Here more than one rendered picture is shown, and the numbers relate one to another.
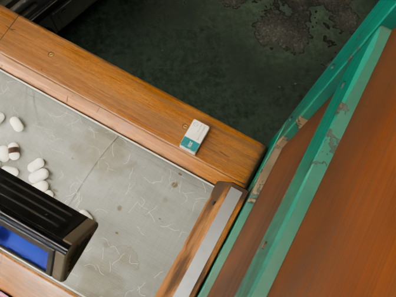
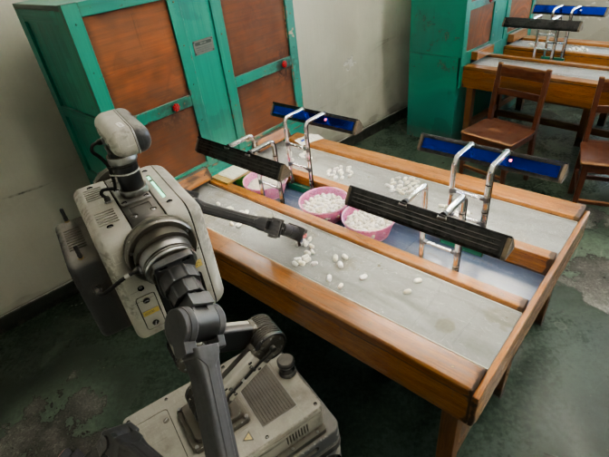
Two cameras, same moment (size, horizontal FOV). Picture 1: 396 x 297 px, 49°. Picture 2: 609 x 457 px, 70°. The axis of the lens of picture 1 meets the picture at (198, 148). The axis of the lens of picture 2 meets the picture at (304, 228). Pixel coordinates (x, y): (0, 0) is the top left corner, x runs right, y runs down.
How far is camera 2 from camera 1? 2.32 m
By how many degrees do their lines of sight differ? 69
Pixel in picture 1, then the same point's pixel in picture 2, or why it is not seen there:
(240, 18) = (107, 418)
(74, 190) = not seen: hidden behind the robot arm
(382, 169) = (140, 87)
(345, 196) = (145, 94)
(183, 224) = not seen: hidden behind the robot
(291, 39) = (83, 397)
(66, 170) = not seen: hidden behind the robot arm
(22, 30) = (217, 245)
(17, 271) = (242, 192)
